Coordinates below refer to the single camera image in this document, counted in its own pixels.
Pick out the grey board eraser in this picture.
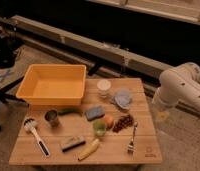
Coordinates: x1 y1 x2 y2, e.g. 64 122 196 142
61 136 86 152

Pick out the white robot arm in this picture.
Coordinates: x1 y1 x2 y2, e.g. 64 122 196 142
152 62 200 112

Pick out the yellow plastic tray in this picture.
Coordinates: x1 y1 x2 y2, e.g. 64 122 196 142
16 64 86 106

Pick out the white lidded jar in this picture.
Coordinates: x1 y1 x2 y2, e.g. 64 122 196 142
97 79 111 98

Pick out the blue sponge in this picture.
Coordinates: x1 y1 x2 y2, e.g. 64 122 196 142
85 106 105 121

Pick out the orange fruit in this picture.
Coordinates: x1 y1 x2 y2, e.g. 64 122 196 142
103 115 114 129

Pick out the green cup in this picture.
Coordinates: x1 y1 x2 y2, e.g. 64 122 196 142
93 119 107 136

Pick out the wooden folding table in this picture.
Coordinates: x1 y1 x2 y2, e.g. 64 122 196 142
9 78 162 166

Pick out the green cucumber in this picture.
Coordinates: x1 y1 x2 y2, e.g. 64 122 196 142
58 108 82 116

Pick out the dark grape bunch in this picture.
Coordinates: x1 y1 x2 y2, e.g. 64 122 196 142
112 114 134 133

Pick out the small metal cup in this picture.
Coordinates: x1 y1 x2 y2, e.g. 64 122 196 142
45 110 59 127

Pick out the metal fork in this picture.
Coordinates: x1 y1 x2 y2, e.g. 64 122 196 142
127 121 138 154

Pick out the white dish brush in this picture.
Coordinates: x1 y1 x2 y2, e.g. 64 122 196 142
23 118 50 157

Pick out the black tripod stand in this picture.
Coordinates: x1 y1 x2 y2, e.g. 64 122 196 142
0 31 23 131

